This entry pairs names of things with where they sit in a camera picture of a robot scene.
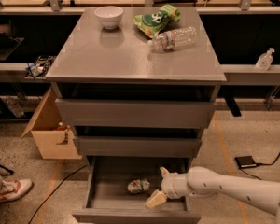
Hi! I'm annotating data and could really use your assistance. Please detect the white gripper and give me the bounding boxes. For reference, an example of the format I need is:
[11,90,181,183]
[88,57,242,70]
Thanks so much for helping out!
[145,167,188,209]

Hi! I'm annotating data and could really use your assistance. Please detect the crushed 7up can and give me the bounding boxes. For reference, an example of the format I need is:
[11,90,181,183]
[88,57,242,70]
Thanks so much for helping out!
[127,179,150,194]

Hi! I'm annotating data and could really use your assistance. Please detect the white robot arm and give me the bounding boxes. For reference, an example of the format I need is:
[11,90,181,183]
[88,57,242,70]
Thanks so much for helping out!
[146,166,280,224]

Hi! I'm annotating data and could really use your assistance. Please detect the grey bottom drawer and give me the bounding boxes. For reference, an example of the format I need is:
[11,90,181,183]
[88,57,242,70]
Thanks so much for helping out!
[73,157,201,224]

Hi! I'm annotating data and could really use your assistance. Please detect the grey drawer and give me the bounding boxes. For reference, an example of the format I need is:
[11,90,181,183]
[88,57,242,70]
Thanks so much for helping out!
[55,99,215,129]
[73,157,201,224]
[73,136,201,158]

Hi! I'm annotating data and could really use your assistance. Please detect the grey middle drawer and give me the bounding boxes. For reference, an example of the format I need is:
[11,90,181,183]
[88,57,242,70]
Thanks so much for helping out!
[73,136,201,158]

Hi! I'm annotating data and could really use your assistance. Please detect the grey top drawer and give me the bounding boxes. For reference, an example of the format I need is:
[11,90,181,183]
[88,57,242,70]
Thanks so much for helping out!
[55,99,215,129]

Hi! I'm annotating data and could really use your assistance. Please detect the grey drawer cabinet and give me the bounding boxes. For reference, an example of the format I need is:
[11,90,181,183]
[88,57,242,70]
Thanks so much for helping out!
[45,6,227,161]

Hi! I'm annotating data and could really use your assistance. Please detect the black foot pedal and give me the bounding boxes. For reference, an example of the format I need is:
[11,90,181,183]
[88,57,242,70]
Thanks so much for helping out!
[234,156,257,169]

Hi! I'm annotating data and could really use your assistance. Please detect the cardboard box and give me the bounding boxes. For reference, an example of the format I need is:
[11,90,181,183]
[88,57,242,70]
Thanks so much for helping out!
[21,88,81,160]

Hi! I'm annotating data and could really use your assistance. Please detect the clear plastic water bottle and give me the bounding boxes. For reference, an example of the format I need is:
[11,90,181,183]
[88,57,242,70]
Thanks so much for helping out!
[147,27,197,51]

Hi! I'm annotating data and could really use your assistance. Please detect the white red sneaker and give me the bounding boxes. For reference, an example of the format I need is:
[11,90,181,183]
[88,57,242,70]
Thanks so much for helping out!
[0,179,33,203]

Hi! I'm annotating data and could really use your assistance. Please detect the black shoe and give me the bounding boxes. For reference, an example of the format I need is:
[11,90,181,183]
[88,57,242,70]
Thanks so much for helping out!
[0,163,14,175]

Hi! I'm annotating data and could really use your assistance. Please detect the green chip bag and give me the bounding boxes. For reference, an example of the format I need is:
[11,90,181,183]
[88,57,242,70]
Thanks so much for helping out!
[133,4,180,38]

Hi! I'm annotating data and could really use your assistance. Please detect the hand sanitizer pump bottle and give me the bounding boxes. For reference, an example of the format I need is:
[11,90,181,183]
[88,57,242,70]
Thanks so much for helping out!
[256,48,274,71]

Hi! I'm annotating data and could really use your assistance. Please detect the white bowl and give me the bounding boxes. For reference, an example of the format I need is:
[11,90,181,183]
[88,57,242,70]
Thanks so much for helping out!
[94,6,123,29]

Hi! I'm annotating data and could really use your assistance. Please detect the black floor cable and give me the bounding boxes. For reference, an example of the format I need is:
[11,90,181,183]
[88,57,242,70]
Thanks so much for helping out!
[27,163,89,224]

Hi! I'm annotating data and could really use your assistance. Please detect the black pedal cable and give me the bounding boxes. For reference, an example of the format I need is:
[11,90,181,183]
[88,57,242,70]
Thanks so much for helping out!
[239,140,280,182]

